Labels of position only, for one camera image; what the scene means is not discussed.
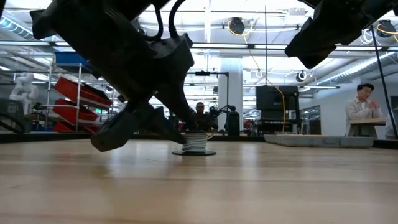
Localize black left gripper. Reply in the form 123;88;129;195
29;7;197;152

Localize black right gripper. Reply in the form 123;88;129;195
284;0;386;70

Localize white cord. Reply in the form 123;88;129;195
181;133;216;152

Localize black cord spool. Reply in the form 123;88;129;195
171;130;218;156

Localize thin black vertical pole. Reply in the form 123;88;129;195
264;4;268;87

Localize person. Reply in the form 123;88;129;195
344;83;384;138
191;101;218;131

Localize black monitor on stand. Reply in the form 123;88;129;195
255;85;301;135

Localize distant black robot arms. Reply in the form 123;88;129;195
208;104;237;131

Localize shelf rack red bins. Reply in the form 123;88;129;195
45;62;114;134

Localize white building column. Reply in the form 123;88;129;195
217;57;244;131

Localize long ceiling light strip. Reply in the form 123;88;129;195
0;40;398;52

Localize thin black slanted pole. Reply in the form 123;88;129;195
369;26;398;140

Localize black tower stand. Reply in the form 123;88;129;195
228;111;241;136

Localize wooden desk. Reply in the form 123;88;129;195
350;118;387;127

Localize blue storage bin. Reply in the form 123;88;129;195
55;51;94;73

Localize white robot figure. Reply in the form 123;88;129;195
9;72;40;116

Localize yellow power cable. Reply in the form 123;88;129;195
228;20;286;133

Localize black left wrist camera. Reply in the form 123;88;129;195
146;32;195;94

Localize black distant rig frame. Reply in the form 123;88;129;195
186;70;230;131

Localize black ceiling cord reel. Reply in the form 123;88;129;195
376;19;398;43
229;17;246;35

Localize black metal table frame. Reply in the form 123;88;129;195
0;132;398;149

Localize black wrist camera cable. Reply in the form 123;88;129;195
141;0;187;43

